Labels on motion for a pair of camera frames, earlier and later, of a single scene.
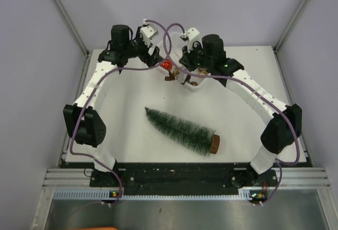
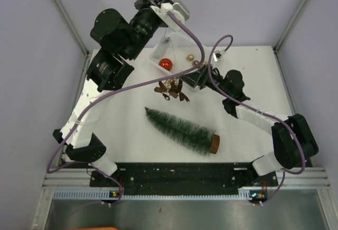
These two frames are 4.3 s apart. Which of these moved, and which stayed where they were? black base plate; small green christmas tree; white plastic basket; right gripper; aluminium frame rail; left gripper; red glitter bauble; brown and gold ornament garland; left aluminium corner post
Moved: brown and gold ornament garland; left gripper; right gripper
Stayed: small green christmas tree; left aluminium corner post; aluminium frame rail; black base plate; white plastic basket; red glitter bauble
